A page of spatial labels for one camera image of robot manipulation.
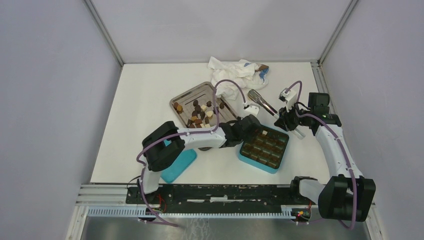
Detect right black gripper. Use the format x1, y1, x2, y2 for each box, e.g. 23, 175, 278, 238
274, 100, 313, 132

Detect steel tongs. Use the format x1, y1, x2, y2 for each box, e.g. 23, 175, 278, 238
247, 89, 306, 140

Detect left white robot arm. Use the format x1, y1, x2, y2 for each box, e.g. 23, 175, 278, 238
136, 114, 262, 204

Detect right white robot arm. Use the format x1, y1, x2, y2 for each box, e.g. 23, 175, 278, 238
274, 90, 376, 224

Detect teal chocolate box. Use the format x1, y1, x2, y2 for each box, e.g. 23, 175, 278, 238
238, 125, 290, 174

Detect white shell chocolate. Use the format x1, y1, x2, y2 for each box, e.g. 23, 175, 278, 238
206, 110, 214, 119

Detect white crumpled cloth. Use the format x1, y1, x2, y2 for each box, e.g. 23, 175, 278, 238
207, 56, 270, 100

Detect steel tray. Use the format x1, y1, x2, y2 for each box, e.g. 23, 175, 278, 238
169, 82, 238, 128

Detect teal box lid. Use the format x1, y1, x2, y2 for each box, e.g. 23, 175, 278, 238
161, 149, 198, 184

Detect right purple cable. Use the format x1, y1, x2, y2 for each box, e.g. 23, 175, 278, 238
284, 80, 359, 231

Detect purple cable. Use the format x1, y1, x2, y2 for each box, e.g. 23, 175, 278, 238
284, 80, 359, 231
136, 79, 248, 228

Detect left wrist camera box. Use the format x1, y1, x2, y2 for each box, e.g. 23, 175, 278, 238
242, 103, 260, 118

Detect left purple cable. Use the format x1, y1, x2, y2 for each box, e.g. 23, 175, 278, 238
136, 79, 248, 228

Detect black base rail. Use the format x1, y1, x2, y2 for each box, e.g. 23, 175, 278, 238
125, 184, 310, 214

